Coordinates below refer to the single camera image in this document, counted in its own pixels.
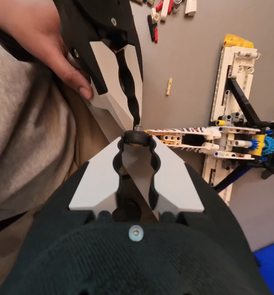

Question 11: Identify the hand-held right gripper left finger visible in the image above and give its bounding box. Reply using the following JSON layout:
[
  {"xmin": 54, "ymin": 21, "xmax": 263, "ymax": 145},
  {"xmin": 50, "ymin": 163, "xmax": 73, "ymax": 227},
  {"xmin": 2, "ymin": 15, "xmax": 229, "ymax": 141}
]
[{"xmin": 68, "ymin": 136, "xmax": 125, "ymax": 219}]

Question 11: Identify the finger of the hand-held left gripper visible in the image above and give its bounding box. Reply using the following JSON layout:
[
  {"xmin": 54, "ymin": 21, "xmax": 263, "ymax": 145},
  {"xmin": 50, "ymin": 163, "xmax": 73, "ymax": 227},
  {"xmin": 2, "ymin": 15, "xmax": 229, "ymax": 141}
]
[
  {"xmin": 125, "ymin": 44, "xmax": 144, "ymax": 129},
  {"xmin": 83, "ymin": 40, "xmax": 141, "ymax": 136}
]

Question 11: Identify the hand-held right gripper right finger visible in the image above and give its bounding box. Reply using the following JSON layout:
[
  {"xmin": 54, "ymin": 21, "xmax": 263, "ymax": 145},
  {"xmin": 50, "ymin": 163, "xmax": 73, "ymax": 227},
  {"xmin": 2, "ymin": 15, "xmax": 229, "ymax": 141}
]
[{"xmin": 149, "ymin": 135, "xmax": 205, "ymax": 220}]

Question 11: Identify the black lego wheel yellow hub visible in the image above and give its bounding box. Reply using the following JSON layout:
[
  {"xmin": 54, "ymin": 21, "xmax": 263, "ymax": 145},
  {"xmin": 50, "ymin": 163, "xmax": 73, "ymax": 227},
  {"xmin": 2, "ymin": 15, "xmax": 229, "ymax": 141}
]
[{"xmin": 124, "ymin": 124, "xmax": 151, "ymax": 148}]

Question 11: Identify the zebra striped lego aircraft model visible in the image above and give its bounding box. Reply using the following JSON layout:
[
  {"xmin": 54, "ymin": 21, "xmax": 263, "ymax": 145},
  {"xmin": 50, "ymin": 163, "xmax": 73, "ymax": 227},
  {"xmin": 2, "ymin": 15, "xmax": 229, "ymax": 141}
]
[{"xmin": 143, "ymin": 34, "xmax": 274, "ymax": 207}]

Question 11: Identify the pile of loose lego pieces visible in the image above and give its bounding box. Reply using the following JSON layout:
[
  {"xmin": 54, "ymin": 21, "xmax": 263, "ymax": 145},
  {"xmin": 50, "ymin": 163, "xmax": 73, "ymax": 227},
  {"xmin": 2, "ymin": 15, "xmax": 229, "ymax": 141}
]
[{"xmin": 131, "ymin": 0, "xmax": 197, "ymax": 43}]

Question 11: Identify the person's left hand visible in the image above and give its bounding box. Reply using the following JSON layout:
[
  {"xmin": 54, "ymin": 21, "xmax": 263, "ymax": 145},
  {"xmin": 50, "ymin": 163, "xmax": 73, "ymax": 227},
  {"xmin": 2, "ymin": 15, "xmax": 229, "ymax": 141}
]
[{"xmin": 0, "ymin": 0, "xmax": 93, "ymax": 100}]

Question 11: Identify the person's grey sweatshirt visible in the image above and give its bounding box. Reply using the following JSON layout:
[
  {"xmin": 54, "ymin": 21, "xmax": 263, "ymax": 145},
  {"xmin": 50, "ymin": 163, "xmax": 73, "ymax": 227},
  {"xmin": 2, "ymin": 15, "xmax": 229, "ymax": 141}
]
[{"xmin": 0, "ymin": 30, "xmax": 78, "ymax": 225}]

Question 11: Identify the blue plastic bin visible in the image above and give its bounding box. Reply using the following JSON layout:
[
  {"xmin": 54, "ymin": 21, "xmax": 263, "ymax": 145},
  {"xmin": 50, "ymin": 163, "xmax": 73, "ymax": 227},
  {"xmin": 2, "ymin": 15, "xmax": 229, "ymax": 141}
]
[{"xmin": 253, "ymin": 240, "xmax": 274, "ymax": 295}]

